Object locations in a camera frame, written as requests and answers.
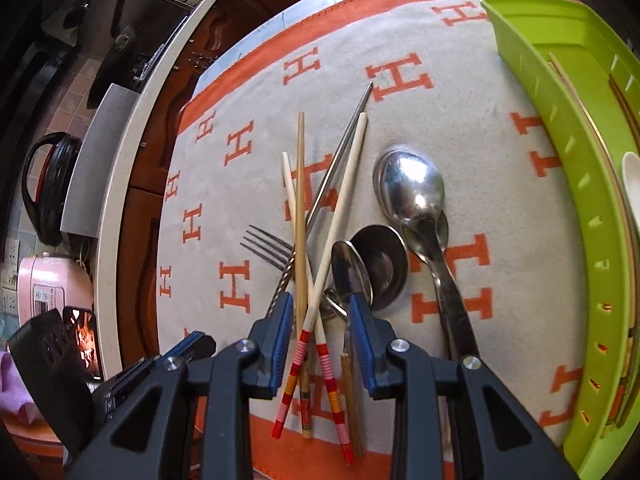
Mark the pink rice cooker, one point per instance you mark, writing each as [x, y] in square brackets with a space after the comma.
[55, 280]

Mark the white chopstick with red stripes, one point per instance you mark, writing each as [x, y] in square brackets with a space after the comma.
[325, 365]

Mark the orange and grey printed blanket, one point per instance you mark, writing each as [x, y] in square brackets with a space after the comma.
[220, 200]

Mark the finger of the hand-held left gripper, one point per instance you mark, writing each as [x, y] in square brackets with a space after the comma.
[192, 342]

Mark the gas stove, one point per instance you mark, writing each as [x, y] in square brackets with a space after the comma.
[145, 67]

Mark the black wok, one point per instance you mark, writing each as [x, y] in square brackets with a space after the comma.
[112, 67]

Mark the green plastic utensil tray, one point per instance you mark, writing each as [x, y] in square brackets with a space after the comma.
[540, 30]

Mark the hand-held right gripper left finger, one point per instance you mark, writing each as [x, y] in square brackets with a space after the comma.
[281, 345]

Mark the black glass splash panel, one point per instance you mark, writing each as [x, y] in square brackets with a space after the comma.
[150, 15]

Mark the round metal spoon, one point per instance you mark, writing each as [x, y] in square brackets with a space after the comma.
[385, 270]

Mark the white ceramic spoon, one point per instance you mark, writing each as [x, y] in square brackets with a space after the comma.
[632, 185]

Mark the metal fork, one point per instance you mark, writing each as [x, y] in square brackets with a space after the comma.
[265, 250]

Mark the large metal soup spoon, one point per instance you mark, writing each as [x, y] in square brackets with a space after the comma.
[410, 185]

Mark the stainless steel panel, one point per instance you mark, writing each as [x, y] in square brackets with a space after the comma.
[95, 170]

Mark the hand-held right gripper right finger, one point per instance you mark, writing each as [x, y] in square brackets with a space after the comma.
[361, 345]

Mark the bundle of chopsticks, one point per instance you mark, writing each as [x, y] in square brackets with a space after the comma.
[345, 185]

